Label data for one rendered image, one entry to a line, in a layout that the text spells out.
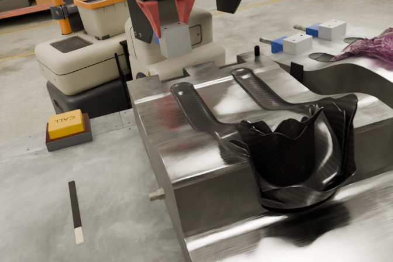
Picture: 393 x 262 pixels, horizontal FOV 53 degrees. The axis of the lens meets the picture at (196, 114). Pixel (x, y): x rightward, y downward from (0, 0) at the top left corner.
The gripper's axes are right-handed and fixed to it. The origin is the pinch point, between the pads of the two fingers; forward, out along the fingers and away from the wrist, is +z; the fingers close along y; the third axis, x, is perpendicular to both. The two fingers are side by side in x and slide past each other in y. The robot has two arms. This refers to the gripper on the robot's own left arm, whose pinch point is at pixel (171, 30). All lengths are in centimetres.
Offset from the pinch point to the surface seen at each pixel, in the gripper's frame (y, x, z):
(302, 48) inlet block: 25.1, -6.9, 8.6
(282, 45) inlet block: 22.8, -3.1, 8.4
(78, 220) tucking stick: -26.1, -23.8, 15.1
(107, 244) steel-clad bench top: -23.5, -30.0, 15.5
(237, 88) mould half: 3.3, -18.0, 6.7
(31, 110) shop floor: -38, 206, 94
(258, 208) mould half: -8.3, -41.7, 8.2
